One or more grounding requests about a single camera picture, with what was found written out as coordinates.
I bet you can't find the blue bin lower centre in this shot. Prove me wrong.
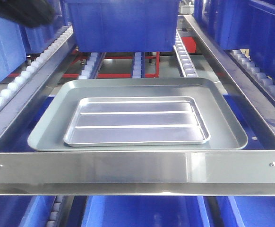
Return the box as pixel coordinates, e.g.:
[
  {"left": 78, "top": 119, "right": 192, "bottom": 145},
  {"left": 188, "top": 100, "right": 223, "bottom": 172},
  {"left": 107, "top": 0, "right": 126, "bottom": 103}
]
[{"left": 81, "top": 196, "right": 210, "bottom": 227}]

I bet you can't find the black robot arm image left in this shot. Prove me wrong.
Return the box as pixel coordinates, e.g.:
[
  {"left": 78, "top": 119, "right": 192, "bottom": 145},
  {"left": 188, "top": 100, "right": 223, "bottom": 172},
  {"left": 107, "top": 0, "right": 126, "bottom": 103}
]
[{"left": 0, "top": 0, "right": 56, "bottom": 28}]

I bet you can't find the small ribbed silver tray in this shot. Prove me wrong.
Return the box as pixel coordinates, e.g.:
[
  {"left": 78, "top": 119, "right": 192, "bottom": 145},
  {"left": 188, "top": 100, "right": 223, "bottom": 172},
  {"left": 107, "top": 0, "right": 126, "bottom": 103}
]
[{"left": 64, "top": 96, "right": 211, "bottom": 147}]

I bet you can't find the blue bin lower right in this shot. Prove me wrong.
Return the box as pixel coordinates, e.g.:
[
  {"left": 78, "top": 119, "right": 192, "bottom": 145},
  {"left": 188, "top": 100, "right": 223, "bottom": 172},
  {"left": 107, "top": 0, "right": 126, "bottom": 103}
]
[{"left": 216, "top": 196, "right": 275, "bottom": 227}]

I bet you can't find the blue bin shelf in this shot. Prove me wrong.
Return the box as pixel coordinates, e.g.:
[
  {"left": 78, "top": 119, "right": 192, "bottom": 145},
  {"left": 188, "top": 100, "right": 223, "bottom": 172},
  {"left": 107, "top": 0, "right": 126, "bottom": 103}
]
[
  {"left": 0, "top": 0, "right": 72, "bottom": 94},
  {"left": 194, "top": 0, "right": 275, "bottom": 76}
]

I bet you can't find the lower shelf roller track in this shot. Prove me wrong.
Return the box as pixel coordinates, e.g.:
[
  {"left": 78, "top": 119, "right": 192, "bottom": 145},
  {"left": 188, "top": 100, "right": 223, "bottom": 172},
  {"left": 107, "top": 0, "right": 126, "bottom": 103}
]
[{"left": 45, "top": 195, "right": 66, "bottom": 227}]

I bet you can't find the middle white roller track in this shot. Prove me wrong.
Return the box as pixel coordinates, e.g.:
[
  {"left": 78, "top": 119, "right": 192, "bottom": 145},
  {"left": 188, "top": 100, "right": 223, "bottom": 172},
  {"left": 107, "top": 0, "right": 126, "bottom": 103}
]
[{"left": 131, "top": 52, "right": 145, "bottom": 79}]

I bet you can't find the red steel floor frame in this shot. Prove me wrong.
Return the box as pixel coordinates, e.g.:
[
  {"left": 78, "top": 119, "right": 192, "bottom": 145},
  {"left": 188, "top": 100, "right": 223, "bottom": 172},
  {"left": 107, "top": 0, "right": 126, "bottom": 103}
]
[{"left": 7, "top": 37, "right": 198, "bottom": 79}]

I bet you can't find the white roller track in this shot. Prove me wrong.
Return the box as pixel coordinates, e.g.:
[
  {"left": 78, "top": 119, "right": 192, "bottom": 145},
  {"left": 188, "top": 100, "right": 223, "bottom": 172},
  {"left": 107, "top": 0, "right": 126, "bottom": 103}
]
[
  {"left": 131, "top": 52, "right": 145, "bottom": 79},
  {"left": 173, "top": 31, "right": 198, "bottom": 78},
  {"left": 78, "top": 52, "right": 106, "bottom": 80}
]

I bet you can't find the blue bin lower left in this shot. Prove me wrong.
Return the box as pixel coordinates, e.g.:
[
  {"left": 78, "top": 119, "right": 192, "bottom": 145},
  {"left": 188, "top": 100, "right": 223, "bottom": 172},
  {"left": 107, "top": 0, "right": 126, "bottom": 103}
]
[{"left": 0, "top": 196, "right": 56, "bottom": 227}]

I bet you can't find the left centre white roller track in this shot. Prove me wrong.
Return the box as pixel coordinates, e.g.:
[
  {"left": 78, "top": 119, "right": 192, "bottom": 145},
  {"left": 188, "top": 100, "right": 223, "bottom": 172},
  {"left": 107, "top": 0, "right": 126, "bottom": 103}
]
[{"left": 78, "top": 52, "right": 106, "bottom": 80}]

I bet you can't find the large grey tray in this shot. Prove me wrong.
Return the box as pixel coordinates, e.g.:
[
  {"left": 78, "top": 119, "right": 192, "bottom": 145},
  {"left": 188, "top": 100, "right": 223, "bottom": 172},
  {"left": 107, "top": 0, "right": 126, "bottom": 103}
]
[{"left": 28, "top": 78, "right": 248, "bottom": 151}]

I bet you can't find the right centre white roller track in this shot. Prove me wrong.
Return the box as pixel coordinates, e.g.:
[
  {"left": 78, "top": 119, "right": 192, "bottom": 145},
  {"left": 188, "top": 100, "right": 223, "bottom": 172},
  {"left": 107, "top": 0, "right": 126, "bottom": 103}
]
[{"left": 173, "top": 31, "right": 198, "bottom": 78}]

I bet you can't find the blue bin on rollers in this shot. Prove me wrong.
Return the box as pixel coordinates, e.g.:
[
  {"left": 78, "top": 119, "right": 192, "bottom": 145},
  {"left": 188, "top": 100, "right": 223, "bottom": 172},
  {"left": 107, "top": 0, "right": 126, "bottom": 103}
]
[{"left": 66, "top": 0, "right": 179, "bottom": 52}]

